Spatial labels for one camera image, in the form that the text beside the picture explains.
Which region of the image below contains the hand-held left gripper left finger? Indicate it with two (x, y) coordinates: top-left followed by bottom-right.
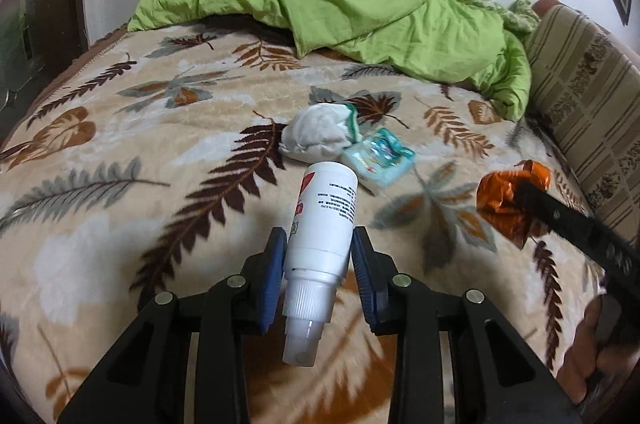
(57, 226), (289, 424)

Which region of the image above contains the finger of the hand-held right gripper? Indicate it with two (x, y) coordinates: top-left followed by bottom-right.
(514, 180), (640, 299)

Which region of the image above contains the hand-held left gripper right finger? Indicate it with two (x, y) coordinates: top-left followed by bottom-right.
(350, 226), (585, 424)

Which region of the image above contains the orange foil wrapper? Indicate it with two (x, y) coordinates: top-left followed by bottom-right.
(476, 159), (552, 251)

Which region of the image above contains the white spray bottle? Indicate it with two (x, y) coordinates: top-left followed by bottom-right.
(281, 161), (359, 367)

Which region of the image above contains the person's right hand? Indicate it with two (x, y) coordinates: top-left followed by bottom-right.
(556, 296), (640, 407)

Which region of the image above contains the striped brown cushion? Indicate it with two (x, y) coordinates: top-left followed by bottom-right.
(521, 4), (640, 251)

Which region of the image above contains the teal tissue packet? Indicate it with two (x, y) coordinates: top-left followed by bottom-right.
(340, 127), (417, 195)

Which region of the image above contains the white crumpled cloth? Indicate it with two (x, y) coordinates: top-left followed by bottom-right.
(276, 102), (362, 165)

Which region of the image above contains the dark wooden glass door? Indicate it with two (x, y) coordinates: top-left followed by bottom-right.
(0, 0), (97, 142)

